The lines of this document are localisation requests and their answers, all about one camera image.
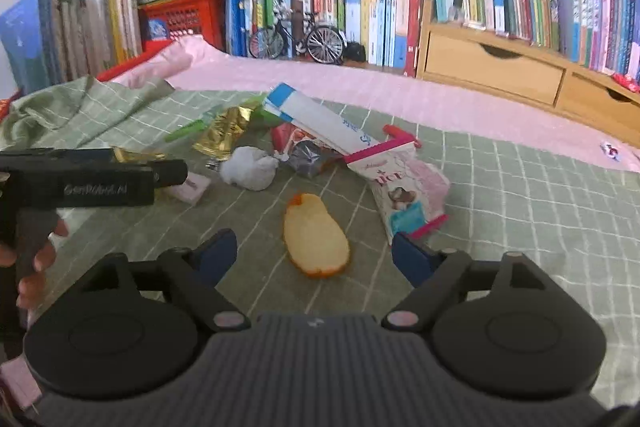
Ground green checked blanket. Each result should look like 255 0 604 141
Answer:
0 77 640 408

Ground toy bicycle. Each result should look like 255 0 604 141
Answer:
248 0 347 65

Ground white blue toothpaste box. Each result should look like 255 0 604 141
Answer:
262 82 373 155

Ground red grey snack wrapper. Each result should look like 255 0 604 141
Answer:
272 123 341 178

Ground wooden drawer organizer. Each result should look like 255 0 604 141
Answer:
414 0 640 135

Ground small pink white packet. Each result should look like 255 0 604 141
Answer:
165 172 212 206

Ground white crumpled wrapper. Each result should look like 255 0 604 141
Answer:
220 146 278 192

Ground person's left hand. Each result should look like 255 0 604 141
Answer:
0 219 69 312

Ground red pink small packet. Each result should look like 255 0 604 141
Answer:
612 73 640 94

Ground red plastic crate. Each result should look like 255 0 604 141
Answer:
139 0 227 52

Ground row of pale books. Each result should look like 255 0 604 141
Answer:
0 0 143 95

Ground green wrapper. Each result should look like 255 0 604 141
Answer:
164 99 283 144

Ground gold candy wrapper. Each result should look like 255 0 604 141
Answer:
112 147 168 164

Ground pink bed sheet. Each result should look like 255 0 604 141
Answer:
0 34 640 408

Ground pink ice cream packet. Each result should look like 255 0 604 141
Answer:
345 124 451 248

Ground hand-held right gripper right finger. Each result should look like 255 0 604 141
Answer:
381 232 546 333

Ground crumpled gold foil wrapper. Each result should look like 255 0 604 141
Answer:
192 106 261 160

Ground orange bread slice toy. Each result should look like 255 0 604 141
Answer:
284 193 351 279

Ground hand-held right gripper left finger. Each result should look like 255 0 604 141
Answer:
85 228 252 333

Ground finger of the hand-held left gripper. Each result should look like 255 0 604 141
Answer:
0 148 117 166
117 159 189 188

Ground red board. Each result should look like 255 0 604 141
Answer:
97 39 171 82

